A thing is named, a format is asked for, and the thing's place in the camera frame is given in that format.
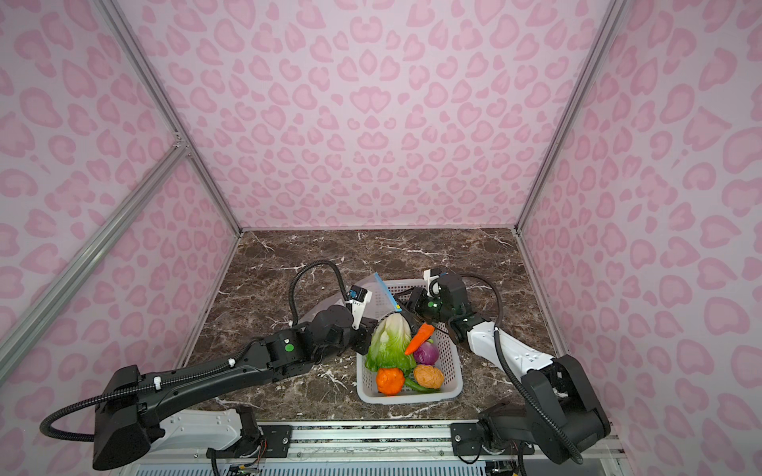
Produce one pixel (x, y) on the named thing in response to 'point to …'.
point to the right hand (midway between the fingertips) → (398, 298)
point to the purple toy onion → (428, 354)
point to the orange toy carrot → (420, 337)
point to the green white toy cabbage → (389, 343)
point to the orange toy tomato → (390, 381)
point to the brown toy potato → (428, 376)
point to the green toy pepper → (415, 385)
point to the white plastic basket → (451, 385)
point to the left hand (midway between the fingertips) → (381, 320)
